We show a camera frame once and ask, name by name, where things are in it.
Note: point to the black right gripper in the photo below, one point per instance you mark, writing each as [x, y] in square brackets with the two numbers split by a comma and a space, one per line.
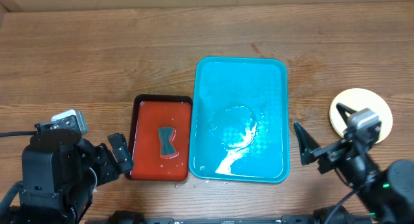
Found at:
[328, 153]

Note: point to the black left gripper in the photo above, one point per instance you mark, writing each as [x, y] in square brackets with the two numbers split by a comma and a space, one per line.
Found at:
[110, 170]

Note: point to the yellow plate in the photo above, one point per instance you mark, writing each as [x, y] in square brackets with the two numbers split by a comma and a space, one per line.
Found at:
[358, 99]

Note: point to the hourglass green red sponge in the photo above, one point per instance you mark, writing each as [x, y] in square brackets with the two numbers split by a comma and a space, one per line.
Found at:
[166, 137]

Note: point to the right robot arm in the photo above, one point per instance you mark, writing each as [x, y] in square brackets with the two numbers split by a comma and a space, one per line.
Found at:
[388, 194]

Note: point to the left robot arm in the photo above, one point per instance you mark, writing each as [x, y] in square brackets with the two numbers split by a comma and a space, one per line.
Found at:
[61, 170]

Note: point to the red black small tray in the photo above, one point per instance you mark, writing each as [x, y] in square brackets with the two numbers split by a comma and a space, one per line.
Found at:
[151, 112]

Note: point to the teal plastic tray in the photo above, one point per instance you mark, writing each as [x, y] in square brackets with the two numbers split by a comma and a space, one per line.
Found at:
[240, 120]

